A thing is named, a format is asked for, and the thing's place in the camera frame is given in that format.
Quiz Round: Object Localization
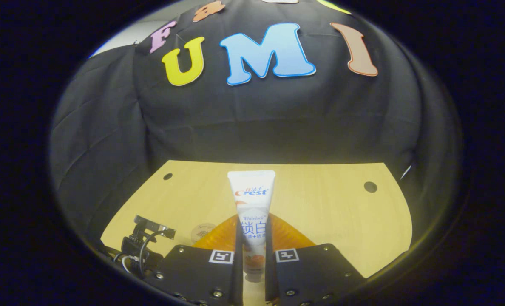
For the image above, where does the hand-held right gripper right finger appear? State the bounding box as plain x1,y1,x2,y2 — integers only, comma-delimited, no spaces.
264,214,366,306

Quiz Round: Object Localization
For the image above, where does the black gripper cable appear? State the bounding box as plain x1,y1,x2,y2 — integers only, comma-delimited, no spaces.
139,231,162,268

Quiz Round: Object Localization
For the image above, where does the wooden desktop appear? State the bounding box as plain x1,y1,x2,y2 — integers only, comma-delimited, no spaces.
101,160,413,306

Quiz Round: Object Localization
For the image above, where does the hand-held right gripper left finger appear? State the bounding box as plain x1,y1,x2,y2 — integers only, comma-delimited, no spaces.
150,215,244,306

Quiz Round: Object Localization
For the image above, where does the white toothpaste tube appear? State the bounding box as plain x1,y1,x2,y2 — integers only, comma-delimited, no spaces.
227,170,276,283

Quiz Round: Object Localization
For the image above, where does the black backdrop cloth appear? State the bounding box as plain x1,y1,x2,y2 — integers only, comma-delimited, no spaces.
48,0,463,255

